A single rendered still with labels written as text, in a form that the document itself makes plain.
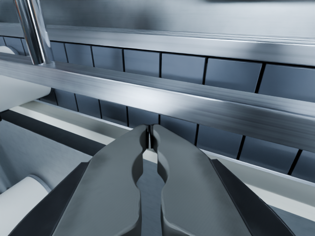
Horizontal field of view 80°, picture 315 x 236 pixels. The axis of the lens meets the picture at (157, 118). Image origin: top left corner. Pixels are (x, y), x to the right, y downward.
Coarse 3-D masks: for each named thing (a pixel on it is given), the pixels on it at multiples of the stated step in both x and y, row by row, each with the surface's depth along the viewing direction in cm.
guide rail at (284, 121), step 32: (0, 64) 12; (32, 64) 11; (64, 64) 11; (96, 96) 9; (128, 96) 8; (160, 96) 8; (192, 96) 7; (224, 96) 7; (256, 96) 7; (224, 128) 7; (256, 128) 6; (288, 128) 6
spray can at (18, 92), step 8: (0, 80) 19; (8, 80) 19; (16, 80) 20; (0, 88) 19; (8, 88) 19; (16, 88) 20; (24, 88) 21; (32, 88) 21; (40, 88) 22; (48, 88) 23; (0, 96) 19; (8, 96) 20; (16, 96) 20; (24, 96) 21; (32, 96) 22; (40, 96) 23; (0, 104) 19; (8, 104) 20; (16, 104) 21
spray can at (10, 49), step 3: (6, 45) 25; (0, 48) 24; (3, 48) 24; (6, 48) 24; (9, 48) 24; (12, 48) 24; (0, 51) 23; (3, 51) 23; (6, 51) 24; (9, 51) 24; (12, 51) 24; (15, 51) 24; (18, 54) 24
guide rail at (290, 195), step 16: (32, 112) 22; (48, 112) 22; (64, 112) 22; (64, 128) 21; (80, 128) 19; (96, 128) 19; (112, 128) 19; (224, 160) 15; (240, 176) 14; (256, 176) 14; (272, 176) 14; (256, 192) 13; (272, 192) 12; (288, 192) 12; (304, 192) 12; (288, 208) 12; (304, 208) 12
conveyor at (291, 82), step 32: (96, 64) 19; (128, 64) 17; (160, 64) 16; (192, 64) 15; (224, 64) 14; (256, 64) 13; (288, 64) 15; (64, 96) 24; (288, 96) 13; (192, 128) 17; (256, 160) 16; (288, 160) 14
